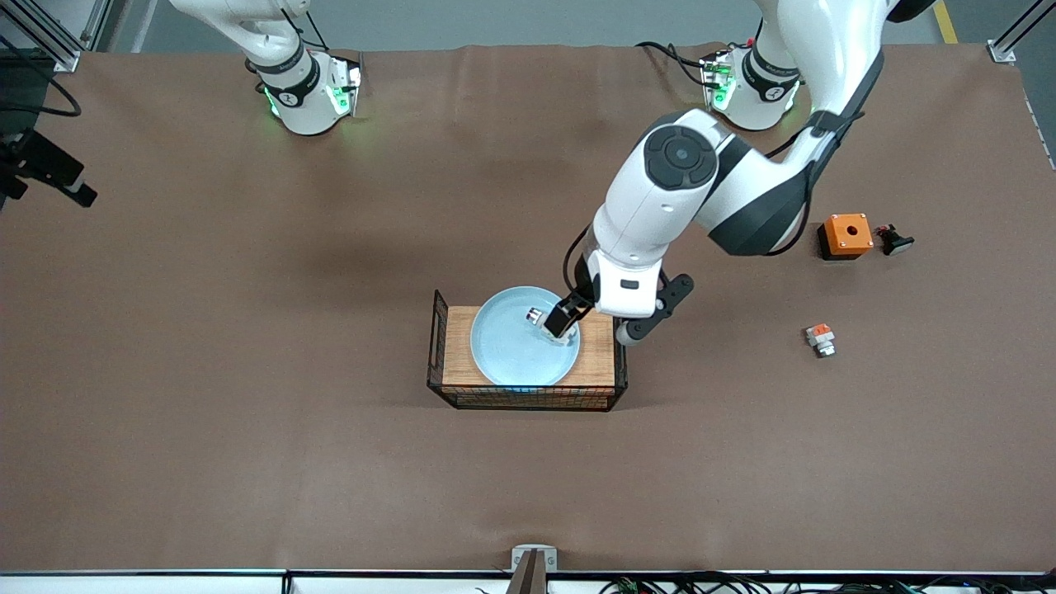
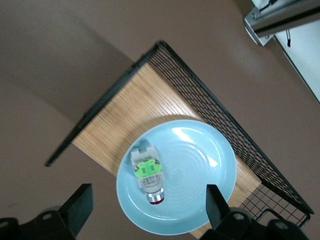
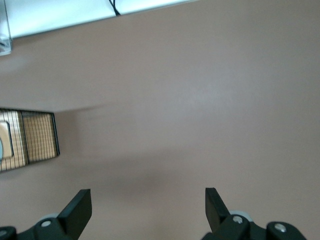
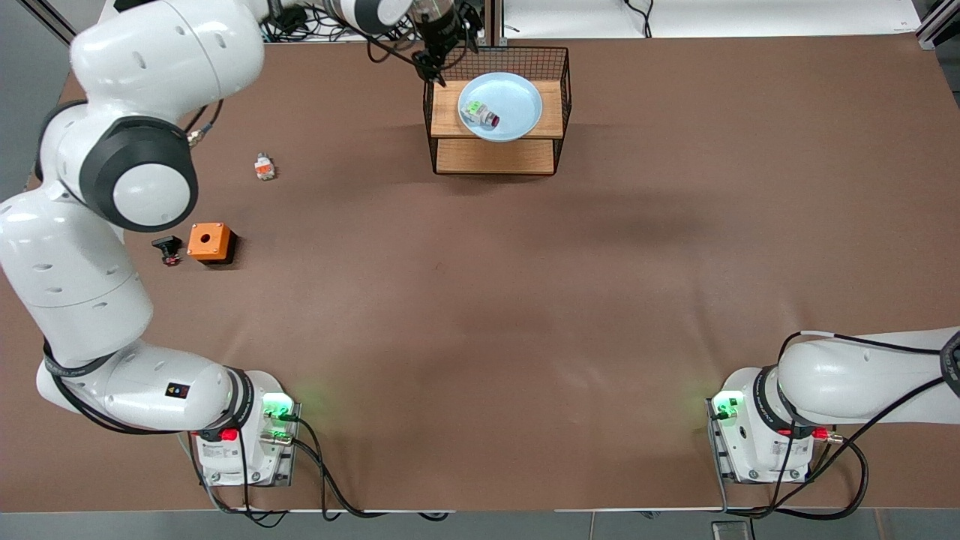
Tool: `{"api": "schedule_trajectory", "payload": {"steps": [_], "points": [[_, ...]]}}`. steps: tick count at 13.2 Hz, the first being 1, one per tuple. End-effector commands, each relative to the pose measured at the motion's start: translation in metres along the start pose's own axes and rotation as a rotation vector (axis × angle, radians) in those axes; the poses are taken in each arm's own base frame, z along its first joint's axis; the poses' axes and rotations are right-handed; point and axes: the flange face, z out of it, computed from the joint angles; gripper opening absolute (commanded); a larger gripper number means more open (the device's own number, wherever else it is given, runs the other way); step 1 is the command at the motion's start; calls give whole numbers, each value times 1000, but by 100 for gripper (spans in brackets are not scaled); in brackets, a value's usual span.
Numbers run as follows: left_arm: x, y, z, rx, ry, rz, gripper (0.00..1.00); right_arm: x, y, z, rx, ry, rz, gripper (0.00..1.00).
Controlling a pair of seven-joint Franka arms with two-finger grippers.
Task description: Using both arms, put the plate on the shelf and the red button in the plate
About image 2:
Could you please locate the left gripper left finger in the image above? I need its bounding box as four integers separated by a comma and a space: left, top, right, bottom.
0, 183, 94, 240

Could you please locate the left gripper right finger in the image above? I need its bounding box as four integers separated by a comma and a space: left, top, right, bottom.
202, 184, 310, 240

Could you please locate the light blue plate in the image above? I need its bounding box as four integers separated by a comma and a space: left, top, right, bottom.
115, 119, 238, 236

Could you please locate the brown table cover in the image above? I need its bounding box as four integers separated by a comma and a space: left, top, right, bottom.
0, 0, 320, 240

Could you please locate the black wire rack wooden shelf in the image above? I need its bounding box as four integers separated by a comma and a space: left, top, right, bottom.
44, 40, 315, 240

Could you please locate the short black cable end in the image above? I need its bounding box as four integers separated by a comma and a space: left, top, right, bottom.
284, 28, 293, 48

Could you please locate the grey bracket with aluminium pole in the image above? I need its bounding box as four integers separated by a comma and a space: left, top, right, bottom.
243, 0, 320, 47

